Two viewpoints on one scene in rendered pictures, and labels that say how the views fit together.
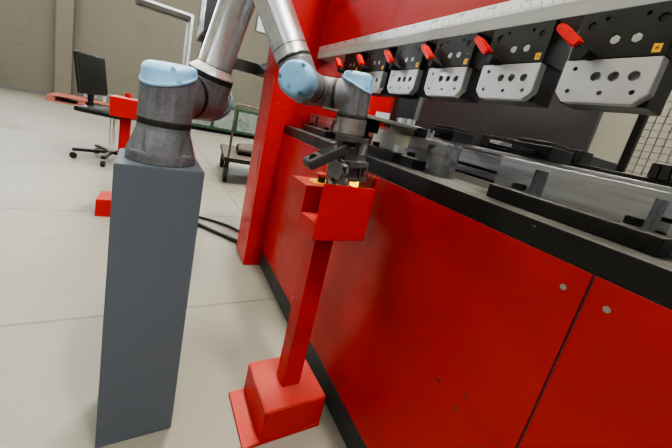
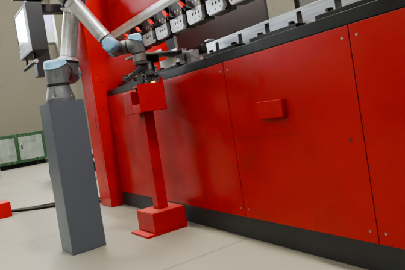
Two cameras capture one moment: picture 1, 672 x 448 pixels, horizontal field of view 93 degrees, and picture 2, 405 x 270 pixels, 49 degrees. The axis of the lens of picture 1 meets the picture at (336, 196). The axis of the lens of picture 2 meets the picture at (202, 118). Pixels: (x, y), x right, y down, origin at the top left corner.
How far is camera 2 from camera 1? 167 cm
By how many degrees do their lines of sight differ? 12
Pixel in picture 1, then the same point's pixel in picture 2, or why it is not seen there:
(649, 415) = (241, 88)
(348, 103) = (134, 47)
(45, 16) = not seen: outside the picture
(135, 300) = (71, 166)
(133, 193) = (58, 114)
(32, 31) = not seen: outside the picture
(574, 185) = (224, 41)
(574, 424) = (235, 108)
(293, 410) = (167, 213)
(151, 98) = (53, 74)
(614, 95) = (218, 8)
